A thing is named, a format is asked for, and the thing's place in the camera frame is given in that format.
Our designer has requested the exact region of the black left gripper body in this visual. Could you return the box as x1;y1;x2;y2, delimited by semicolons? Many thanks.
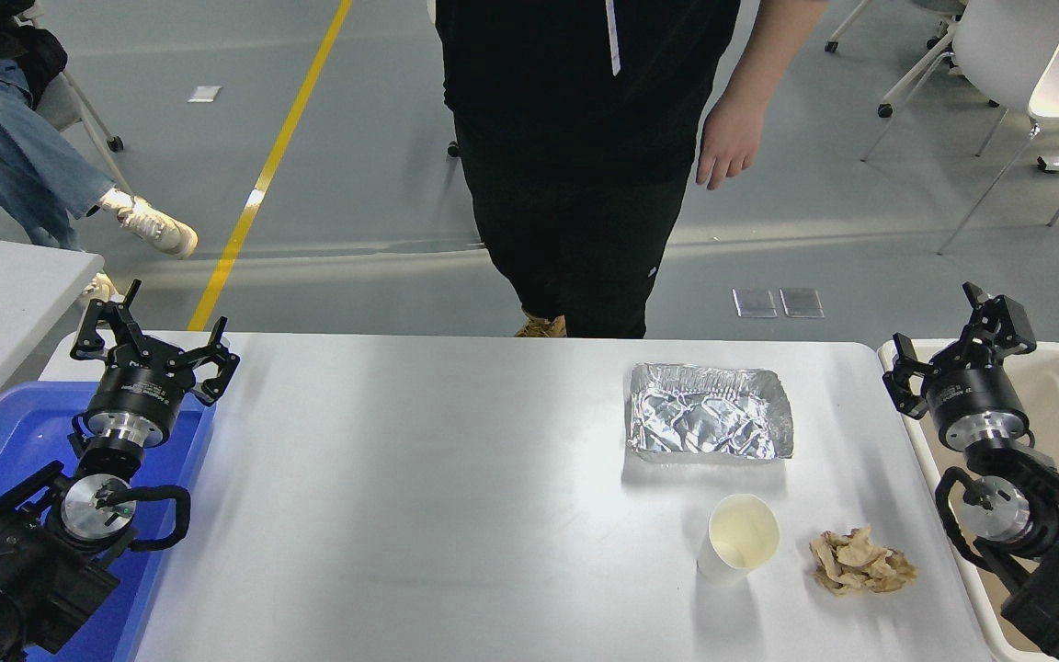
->
84;354;192;435

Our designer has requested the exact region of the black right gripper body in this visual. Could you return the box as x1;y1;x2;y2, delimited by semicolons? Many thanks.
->
918;357;1030;433

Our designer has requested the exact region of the tan paper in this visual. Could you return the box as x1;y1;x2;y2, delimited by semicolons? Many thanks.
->
809;526;919;597

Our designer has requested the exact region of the foil tray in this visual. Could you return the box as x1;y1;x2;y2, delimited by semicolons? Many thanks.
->
624;361;795;463

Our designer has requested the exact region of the white paper cup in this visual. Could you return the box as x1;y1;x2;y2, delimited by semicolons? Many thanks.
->
697;494;781;583

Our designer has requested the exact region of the person's left hand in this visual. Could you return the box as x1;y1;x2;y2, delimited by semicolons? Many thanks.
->
696;97;767;191

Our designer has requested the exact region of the blue plastic tray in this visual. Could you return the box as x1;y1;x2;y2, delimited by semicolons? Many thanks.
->
0;382;218;662

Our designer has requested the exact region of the person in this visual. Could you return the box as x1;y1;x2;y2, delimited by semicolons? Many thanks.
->
0;0;199;304
427;0;829;339

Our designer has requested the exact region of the white wheeled chair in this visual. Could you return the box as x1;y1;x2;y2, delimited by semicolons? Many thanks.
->
824;0;967;119

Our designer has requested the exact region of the white shell chair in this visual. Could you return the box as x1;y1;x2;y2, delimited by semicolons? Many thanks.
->
863;0;1059;256

